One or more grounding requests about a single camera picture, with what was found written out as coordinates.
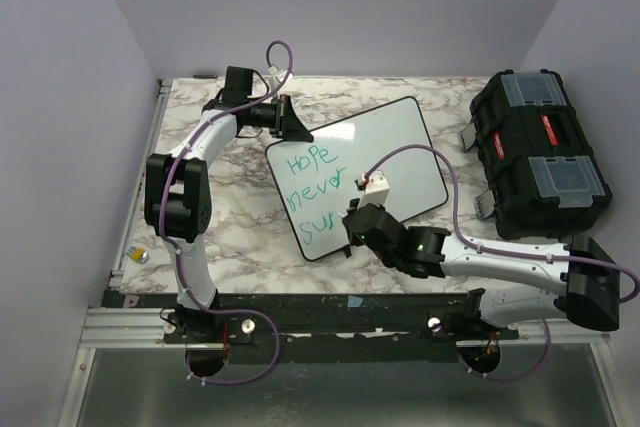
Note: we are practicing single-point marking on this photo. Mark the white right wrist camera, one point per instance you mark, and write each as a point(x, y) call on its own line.
point(374, 188)

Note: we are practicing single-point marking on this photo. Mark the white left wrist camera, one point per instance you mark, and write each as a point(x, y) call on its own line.
point(277, 74)

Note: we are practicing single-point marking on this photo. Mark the small yellow grey object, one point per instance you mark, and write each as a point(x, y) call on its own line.
point(137, 254)

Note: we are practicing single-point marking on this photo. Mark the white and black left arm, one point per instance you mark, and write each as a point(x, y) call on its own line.
point(177, 194)

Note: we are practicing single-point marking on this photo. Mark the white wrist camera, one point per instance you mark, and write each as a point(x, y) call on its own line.
point(374, 188)
point(277, 74)

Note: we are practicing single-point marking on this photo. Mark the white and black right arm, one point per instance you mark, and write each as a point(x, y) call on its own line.
point(574, 279)

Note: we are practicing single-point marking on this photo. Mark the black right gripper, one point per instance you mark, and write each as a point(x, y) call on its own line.
point(347, 222)

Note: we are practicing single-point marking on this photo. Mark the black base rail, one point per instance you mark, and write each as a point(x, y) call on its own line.
point(334, 328)

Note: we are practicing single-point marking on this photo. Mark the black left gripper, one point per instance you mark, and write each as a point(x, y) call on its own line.
point(287, 126)

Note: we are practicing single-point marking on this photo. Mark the white whiteboard black frame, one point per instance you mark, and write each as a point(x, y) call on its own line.
point(317, 180)

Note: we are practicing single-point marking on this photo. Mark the black plastic toolbox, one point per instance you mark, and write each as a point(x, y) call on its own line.
point(542, 176)

